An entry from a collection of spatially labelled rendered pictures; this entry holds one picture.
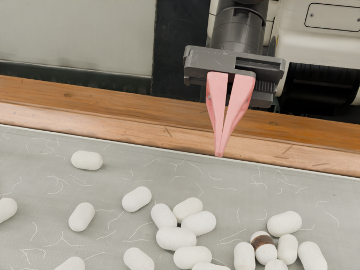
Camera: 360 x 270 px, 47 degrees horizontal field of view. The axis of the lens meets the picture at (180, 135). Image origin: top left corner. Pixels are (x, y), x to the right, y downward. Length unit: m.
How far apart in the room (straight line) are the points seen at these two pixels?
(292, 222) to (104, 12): 2.15
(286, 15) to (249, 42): 0.53
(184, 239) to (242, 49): 0.20
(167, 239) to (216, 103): 0.14
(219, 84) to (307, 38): 0.56
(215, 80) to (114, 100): 0.25
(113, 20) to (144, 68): 0.32
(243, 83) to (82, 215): 0.20
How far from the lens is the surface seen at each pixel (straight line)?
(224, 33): 0.45
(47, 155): 0.54
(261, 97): 0.46
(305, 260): 0.41
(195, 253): 0.38
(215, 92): 0.41
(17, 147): 0.57
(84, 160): 0.50
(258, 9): 0.47
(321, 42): 0.95
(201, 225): 0.41
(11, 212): 0.44
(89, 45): 2.55
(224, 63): 0.42
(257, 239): 0.41
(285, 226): 0.43
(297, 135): 0.59
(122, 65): 2.53
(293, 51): 0.94
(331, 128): 0.63
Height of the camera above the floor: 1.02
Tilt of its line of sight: 29 degrees down
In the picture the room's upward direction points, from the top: 5 degrees clockwise
